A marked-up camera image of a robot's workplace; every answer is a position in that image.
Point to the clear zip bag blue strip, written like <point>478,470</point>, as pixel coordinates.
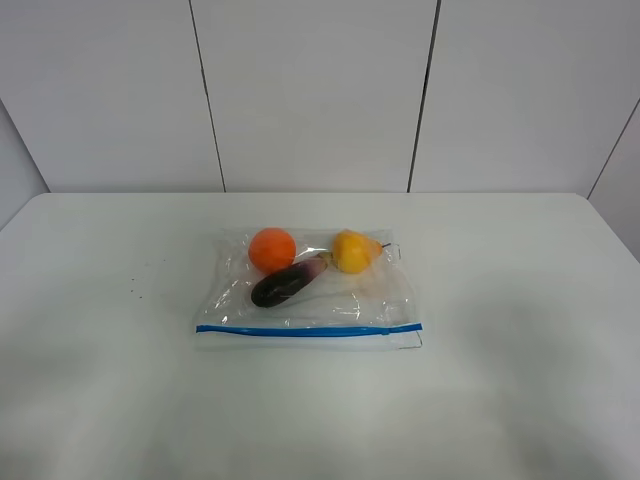
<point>373,310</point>

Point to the yellow pear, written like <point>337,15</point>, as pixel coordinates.
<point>354,252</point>

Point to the orange fruit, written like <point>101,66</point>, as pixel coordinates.
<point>271,250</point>

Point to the purple eggplant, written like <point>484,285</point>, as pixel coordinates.
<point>280,286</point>

